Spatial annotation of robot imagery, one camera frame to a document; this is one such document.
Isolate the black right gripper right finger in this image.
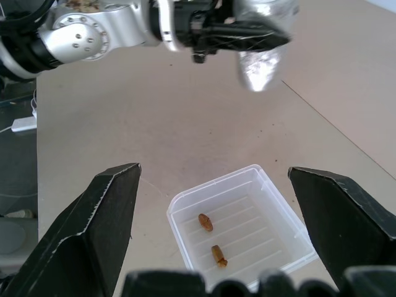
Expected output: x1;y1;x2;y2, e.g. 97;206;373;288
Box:
287;166;396;292

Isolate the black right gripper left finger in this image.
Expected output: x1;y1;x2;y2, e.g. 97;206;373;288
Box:
0;162;143;297

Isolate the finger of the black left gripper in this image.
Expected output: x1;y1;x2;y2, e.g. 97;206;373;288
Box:
211;0;237;24
204;17;294;53

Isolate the clear plastic box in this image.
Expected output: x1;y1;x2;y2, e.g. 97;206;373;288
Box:
166;163;319;293

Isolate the brown speckled object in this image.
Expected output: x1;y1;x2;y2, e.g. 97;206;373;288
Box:
65;0;100;12

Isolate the brown oval nut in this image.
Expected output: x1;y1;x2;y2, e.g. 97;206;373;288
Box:
197;213;215;233

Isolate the white power adapter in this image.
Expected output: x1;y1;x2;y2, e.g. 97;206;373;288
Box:
11;116;37;133

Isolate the brown split nut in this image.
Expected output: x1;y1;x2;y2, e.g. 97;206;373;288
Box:
210;244;229;269

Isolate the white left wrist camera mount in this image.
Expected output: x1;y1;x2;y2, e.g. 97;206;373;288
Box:
156;0;186;53

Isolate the white cable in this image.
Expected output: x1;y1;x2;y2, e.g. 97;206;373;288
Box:
30;88;38;119

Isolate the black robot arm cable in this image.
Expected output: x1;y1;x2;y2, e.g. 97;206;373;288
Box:
0;0;67;35

